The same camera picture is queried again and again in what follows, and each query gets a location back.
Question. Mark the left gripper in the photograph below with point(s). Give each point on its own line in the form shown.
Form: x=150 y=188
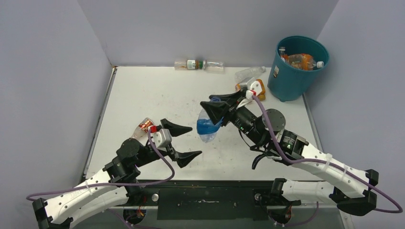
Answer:
x=181 y=158

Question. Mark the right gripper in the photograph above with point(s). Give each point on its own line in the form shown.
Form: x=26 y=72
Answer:
x=217 y=109

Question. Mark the crushed blue label bottle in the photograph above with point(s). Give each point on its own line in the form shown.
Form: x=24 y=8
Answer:
x=205 y=127

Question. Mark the large orange label bottle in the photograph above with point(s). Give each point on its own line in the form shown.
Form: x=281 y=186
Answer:
x=303 y=61

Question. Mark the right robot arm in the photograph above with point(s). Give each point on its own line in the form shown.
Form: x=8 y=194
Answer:
x=348 y=188

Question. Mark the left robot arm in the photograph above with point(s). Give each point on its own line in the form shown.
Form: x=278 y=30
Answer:
x=116 y=183

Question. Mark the teal plastic bin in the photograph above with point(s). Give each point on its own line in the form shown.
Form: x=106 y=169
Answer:
x=287 y=83

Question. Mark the small orange juice bottle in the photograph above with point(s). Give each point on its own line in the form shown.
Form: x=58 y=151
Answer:
x=241 y=86
x=261 y=91

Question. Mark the clear crushed bottle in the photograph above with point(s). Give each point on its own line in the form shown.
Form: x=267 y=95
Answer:
x=254 y=72

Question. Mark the clear bottle red label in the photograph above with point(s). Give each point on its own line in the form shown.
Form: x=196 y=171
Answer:
x=142 y=128

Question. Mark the clear bottle green label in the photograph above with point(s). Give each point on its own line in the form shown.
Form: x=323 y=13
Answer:
x=189 y=64

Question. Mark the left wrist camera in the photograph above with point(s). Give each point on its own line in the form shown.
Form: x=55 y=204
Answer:
x=161 y=137

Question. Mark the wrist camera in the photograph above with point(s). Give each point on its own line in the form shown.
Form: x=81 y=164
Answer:
x=253 y=84
x=161 y=137

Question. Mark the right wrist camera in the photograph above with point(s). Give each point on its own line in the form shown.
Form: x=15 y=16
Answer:
x=253 y=84

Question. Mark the clear bottle at wall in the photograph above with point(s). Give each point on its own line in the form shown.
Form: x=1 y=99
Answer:
x=213 y=66

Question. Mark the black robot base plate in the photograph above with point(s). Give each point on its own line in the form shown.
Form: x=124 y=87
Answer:
x=206 y=200

